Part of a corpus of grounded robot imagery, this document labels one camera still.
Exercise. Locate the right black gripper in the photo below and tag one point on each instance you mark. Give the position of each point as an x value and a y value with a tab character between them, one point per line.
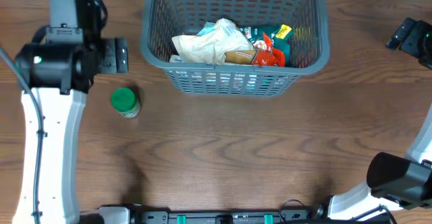
408	38

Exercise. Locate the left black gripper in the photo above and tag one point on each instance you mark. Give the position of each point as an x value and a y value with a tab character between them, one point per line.
118	53

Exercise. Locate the green lid jar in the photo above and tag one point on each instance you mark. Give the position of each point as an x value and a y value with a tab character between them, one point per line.
125	102

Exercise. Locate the cream paper pouch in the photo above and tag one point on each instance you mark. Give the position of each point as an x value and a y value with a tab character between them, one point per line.
211	48

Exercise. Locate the light blue snack packet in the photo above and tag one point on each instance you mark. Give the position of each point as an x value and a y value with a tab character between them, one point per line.
208	28

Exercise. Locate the green coffee bag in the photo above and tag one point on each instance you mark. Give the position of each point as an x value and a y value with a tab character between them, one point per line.
271	38

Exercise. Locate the orange spaghetti packet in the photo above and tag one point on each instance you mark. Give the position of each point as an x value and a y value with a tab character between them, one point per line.
253	57

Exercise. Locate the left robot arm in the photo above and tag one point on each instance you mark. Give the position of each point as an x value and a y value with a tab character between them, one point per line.
56	70

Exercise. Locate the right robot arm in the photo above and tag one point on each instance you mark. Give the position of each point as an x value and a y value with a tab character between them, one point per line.
393	183

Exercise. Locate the grey plastic basket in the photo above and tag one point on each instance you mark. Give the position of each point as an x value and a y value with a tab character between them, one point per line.
309	43

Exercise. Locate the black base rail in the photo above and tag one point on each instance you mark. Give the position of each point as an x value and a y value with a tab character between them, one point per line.
288	216

